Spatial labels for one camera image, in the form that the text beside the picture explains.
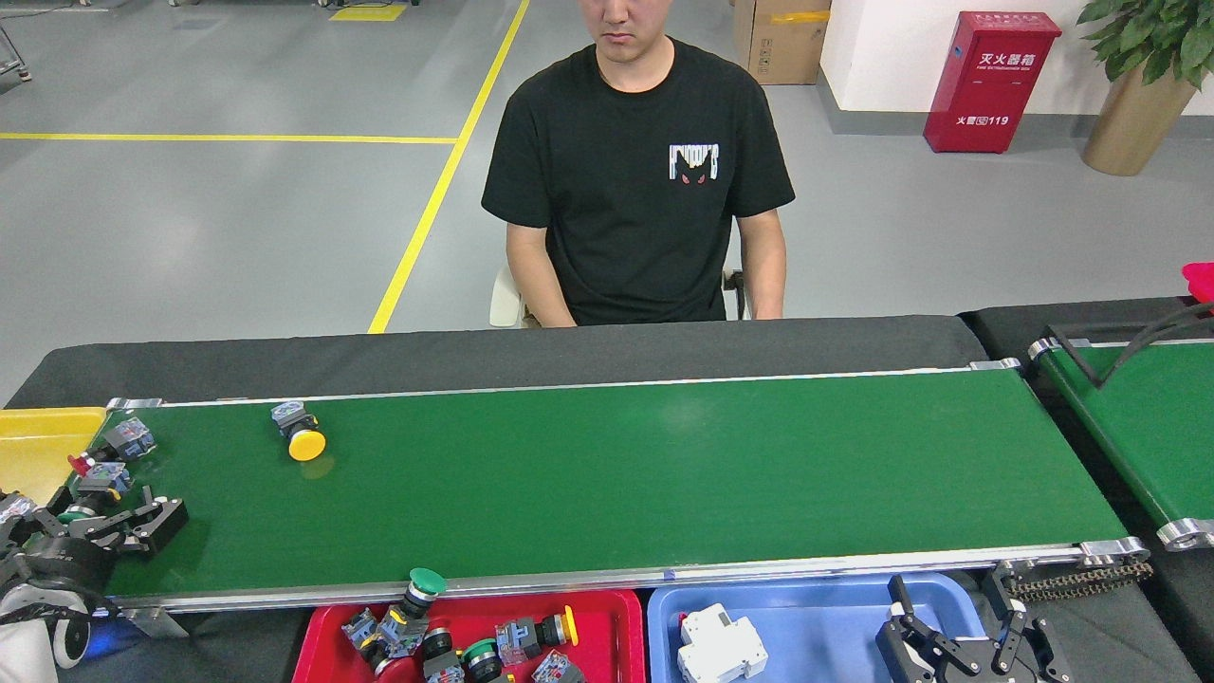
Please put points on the red plastic bin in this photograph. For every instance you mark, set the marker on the red plastic bin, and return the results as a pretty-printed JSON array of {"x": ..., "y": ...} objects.
[{"x": 607, "y": 645}]

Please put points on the person's left forearm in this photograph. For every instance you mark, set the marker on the person's left forearm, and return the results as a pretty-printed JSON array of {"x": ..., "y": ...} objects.
[{"x": 763, "y": 270}]

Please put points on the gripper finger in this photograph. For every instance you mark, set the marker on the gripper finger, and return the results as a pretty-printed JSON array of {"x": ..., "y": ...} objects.
[
  {"x": 925, "y": 655},
  {"x": 1029, "y": 655}
]

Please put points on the green conveyor belt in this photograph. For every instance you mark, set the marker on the green conveyor belt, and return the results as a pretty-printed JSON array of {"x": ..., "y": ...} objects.
[
  {"x": 664, "y": 474},
  {"x": 1157, "y": 446}
]

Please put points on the black table cover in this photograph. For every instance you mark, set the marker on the black table cover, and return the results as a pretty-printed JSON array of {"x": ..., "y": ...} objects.
[
  {"x": 996, "y": 323},
  {"x": 285, "y": 351}
]

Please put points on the green push button switch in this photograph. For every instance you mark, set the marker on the green push button switch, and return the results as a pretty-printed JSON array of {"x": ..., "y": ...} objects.
[{"x": 479, "y": 656}]

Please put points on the green mushroom button switch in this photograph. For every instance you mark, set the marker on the green mushroom button switch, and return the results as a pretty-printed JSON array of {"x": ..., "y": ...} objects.
[
  {"x": 102, "y": 482},
  {"x": 560, "y": 669},
  {"x": 427, "y": 581}
]

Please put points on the person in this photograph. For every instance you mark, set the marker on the person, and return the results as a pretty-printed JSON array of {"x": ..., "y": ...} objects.
[{"x": 635, "y": 171}]

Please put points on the red push button switch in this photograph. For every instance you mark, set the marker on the red push button switch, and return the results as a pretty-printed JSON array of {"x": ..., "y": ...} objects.
[
  {"x": 446, "y": 673},
  {"x": 360, "y": 628},
  {"x": 128, "y": 438}
]

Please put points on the blue plastic bin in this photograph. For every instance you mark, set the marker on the blue plastic bin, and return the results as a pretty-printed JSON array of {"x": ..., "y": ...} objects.
[{"x": 816, "y": 636}]

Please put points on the metal rack frame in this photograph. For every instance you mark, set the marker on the metal rack frame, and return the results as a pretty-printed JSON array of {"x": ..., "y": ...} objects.
[{"x": 19, "y": 68}]

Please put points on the white circuit breaker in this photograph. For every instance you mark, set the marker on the white circuit breaker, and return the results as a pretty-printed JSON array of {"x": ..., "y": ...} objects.
[{"x": 721, "y": 650}]

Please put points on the pink red plastic object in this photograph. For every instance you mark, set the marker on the pink red plastic object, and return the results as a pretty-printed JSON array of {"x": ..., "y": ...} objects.
[{"x": 1200, "y": 280}]

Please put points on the yellow tray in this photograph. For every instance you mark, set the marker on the yellow tray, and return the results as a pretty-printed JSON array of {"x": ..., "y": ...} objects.
[{"x": 38, "y": 455}]

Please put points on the black round switch part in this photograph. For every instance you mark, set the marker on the black round switch part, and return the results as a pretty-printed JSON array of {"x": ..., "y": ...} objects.
[{"x": 436, "y": 645}]

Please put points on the red fire extinguisher cabinet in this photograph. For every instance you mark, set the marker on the red fire extinguisher cabinet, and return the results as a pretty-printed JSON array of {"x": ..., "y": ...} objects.
[{"x": 991, "y": 85}]

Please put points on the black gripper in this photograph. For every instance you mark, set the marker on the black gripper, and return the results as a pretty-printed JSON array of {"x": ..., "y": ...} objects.
[{"x": 57, "y": 564}]

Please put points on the cardboard box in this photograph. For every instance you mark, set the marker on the cardboard box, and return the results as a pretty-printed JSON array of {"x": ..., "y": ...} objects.
[{"x": 780, "y": 43}]

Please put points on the potted green plant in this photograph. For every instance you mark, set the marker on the potted green plant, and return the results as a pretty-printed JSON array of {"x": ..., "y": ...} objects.
[{"x": 1133, "y": 123}]

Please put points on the person's right forearm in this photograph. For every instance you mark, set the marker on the person's right forearm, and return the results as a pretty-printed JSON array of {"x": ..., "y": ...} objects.
[{"x": 536, "y": 275}]

